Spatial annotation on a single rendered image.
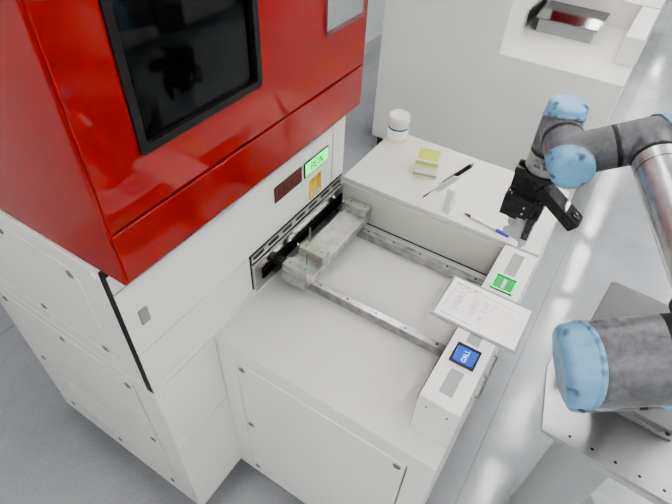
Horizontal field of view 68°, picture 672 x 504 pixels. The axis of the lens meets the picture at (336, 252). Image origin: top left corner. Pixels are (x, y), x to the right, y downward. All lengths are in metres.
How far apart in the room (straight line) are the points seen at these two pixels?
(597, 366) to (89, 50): 0.75
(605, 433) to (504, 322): 0.33
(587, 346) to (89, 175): 0.71
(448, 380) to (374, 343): 0.27
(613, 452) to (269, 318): 0.87
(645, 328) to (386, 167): 1.08
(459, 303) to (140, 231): 0.75
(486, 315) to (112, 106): 0.90
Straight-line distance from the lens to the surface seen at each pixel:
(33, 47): 0.72
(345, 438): 1.30
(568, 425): 1.33
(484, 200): 1.58
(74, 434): 2.29
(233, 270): 1.27
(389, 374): 1.27
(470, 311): 1.25
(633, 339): 0.73
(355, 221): 1.55
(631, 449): 1.37
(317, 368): 1.27
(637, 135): 0.97
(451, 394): 1.11
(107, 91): 0.78
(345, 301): 1.36
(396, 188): 1.56
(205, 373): 1.41
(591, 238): 3.21
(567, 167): 0.94
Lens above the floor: 1.89
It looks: 44 degrees down
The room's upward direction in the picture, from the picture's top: 3 degrees clockwise
